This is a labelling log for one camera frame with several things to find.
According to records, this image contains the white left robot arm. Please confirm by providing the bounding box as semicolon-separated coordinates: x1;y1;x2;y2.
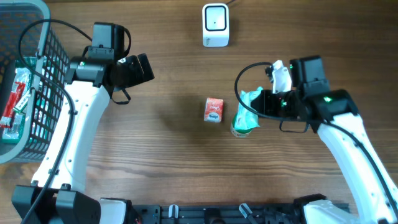
12;22;154;223

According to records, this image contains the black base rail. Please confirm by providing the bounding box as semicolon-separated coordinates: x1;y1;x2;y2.
127;203;306;224

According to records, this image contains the white green candy pack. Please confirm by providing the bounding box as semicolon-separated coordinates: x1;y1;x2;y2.
13;90;30;113

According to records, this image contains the green lid jar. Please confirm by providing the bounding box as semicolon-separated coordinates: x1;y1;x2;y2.
230;115;253;138

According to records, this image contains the grey plastic shopping basket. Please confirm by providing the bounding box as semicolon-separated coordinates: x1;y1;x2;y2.
1;0;69;164

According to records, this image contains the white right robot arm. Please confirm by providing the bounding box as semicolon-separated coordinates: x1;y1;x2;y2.
251;56;397;223

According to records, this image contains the red snack stick pack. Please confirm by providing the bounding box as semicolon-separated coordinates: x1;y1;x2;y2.
1;82;25;128

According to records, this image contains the orange small snack box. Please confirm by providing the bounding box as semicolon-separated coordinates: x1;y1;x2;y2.
204;98;224;123

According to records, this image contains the teal tissue pack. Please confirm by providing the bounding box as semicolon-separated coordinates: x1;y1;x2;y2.
234;86;263;130

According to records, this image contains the white barcode scanner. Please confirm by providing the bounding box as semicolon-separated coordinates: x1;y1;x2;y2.
202;3;229;47

